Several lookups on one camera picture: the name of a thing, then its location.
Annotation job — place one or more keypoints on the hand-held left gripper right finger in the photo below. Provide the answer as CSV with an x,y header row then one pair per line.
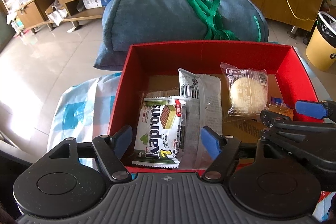
x,y
211,144

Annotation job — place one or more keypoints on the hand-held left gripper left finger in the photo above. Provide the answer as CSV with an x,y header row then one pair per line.
x,y
123,141

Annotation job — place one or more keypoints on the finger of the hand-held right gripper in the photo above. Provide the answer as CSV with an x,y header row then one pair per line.
x,y
269,119
311,109

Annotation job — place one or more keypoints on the small orange cracker packet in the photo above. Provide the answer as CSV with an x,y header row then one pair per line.
x,y
282,108

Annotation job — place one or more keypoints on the round white pastry packet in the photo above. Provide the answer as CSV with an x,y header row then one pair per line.
x,y
246,92

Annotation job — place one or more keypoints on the green wafer packet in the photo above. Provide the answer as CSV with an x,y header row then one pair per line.
x,y
157,134

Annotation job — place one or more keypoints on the silver grey snack packet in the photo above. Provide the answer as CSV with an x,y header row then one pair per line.
x,y
207,98

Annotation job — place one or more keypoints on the red cardboard box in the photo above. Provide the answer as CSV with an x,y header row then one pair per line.
x,y
236,56

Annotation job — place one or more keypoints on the blue white checkered tablecloth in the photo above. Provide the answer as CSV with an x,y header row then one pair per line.
x,y
73,113

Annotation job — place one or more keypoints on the yellow trash bin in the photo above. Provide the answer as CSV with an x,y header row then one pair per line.
x,y
320,48

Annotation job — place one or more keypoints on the rolled blue blanket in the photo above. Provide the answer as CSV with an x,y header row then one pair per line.
x,y
157,22

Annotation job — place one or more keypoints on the white blue cardboard box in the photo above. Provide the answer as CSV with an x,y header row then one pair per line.
x,y
97,1

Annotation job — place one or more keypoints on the white paper bag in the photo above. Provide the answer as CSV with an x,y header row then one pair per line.
x,y
56,14

